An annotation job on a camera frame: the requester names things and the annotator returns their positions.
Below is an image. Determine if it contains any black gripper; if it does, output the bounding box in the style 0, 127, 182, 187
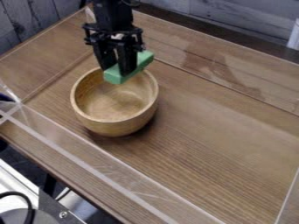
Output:
82, 0, 145, 76

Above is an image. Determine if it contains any green rectangular block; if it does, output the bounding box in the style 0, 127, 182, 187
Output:
102, 51, 154, 85

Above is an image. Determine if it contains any brown wooden bowl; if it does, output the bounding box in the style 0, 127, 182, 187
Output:
69, 67, 158, 137

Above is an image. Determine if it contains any black table leg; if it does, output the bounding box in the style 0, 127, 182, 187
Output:
42, 174, 57, 196

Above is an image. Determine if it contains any clear acrylic front wall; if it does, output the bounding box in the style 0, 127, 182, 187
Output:
0, 87, 225, 224

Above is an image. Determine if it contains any white post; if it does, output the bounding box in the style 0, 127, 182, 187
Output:
286, 18, 299, 50

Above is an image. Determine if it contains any grey metal base plate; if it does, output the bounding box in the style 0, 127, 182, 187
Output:
35, 190, 86, 224

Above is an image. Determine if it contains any black cable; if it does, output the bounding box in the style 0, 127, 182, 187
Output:
0, 191, 34, 224

